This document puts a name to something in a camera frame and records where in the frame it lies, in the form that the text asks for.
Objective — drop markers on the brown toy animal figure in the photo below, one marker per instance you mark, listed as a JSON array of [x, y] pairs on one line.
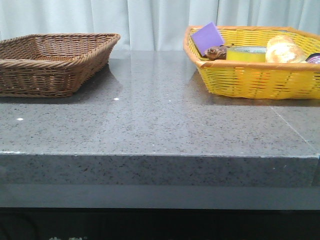
[[217, 52]]

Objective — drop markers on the purple sponge block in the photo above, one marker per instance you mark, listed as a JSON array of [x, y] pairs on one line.
[[207, 37]]

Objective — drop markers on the pale curtain backdrop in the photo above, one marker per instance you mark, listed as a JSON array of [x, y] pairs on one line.
[[151, 25]]

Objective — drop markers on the yellow woven basket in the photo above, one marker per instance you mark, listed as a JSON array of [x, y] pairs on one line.
[[258, 80]]

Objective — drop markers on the brown wicker basket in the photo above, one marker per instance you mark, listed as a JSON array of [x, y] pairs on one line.
[[53, 65]]

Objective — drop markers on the bread loaf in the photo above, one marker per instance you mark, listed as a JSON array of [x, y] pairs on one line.
[[282, 49]]

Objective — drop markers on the purple striped round object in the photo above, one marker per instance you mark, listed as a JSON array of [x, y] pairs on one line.
[[313, 58]]

